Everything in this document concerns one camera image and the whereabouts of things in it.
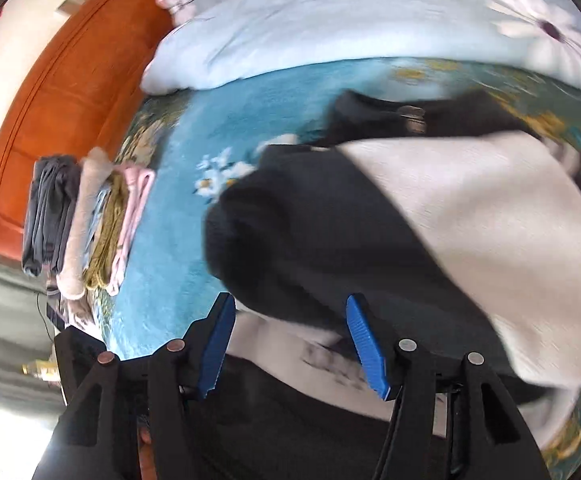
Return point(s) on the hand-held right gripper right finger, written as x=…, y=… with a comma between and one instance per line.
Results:
x=368, y=347

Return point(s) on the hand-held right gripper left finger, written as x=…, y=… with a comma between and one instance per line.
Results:
x=216, y=347

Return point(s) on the black and white sweater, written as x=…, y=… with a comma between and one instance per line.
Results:
x=445, y=220

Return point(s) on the grey curtain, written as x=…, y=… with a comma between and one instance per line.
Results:
x=0, y=310

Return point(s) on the dark cloth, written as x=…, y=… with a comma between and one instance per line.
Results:
x=290, y=435

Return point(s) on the teal floral blanket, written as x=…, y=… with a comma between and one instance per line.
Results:
x=170, y=240

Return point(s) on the olive folded garment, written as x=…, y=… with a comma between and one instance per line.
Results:
x=105, y=240

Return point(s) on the beige folded garment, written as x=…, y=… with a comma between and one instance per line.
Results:
x=78, y=230

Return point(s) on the grey folded garment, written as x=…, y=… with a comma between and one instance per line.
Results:
x=48, y=210

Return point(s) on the pink folded garment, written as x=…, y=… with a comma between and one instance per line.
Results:
x=133, y=210

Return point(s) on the black pants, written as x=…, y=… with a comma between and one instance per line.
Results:
x=370, y=115

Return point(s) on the orange headboard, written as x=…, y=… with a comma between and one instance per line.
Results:
x=60, y=110

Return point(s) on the light blue floral quilt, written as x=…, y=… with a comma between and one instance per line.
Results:
x=320, y=20

